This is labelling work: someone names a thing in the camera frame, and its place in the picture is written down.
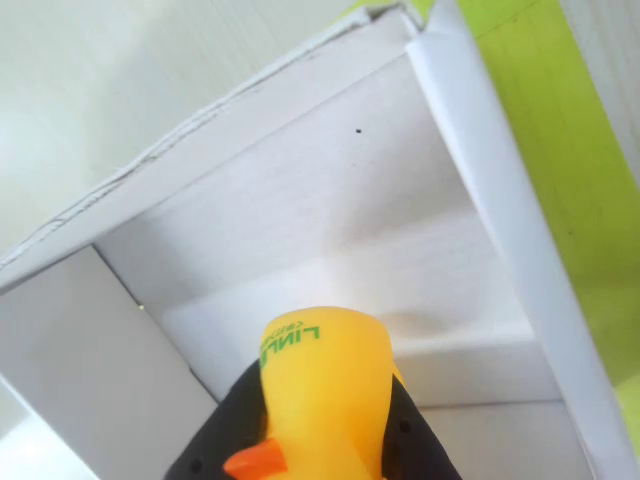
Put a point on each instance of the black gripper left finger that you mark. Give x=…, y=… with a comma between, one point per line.
x=220, y=430

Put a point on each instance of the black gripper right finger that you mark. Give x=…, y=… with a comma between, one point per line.
x=415, y=445

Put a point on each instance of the yellow rubber duck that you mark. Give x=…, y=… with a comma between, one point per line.
x=325, y=390

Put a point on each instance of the white cardboard box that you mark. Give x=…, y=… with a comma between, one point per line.
x=325, y=200

